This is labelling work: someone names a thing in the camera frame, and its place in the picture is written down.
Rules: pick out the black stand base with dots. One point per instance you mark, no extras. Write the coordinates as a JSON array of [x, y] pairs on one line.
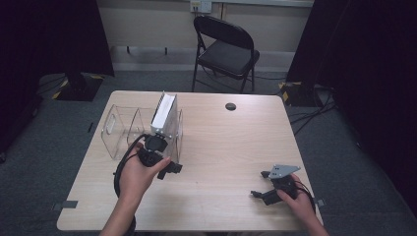
[[300, 95], [78, 88]]

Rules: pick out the person's left hand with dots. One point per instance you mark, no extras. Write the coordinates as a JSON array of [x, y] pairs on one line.
[[136, 178]]

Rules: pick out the white book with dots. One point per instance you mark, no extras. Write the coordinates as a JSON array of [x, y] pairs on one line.
[[162, 114]]

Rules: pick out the clear acrylic book rack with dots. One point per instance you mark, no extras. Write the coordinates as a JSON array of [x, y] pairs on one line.
[[113, 144]]

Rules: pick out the dark curtain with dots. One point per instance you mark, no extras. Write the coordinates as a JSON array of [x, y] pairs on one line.
[[367, 65], [49, 36]]

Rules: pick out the grey tape strip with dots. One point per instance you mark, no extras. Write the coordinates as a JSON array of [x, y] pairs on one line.
[[65, 205], [320, 202]]

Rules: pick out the person's right hand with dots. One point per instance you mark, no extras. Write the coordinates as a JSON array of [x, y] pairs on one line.
[[303, 205]]

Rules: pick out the black table grommet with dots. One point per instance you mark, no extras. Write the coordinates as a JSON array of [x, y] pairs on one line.
[[230, 106]]

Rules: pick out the white wall socket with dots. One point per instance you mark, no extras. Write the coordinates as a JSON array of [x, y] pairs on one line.
[[200, 6]]

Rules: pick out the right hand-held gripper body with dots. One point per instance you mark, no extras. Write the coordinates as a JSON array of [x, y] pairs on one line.
[[283, 172]]

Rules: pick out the black folding chair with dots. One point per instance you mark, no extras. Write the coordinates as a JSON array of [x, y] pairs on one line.
[[226, 59]]

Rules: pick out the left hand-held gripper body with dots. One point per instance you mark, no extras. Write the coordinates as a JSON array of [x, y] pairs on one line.
[[154, 144]]

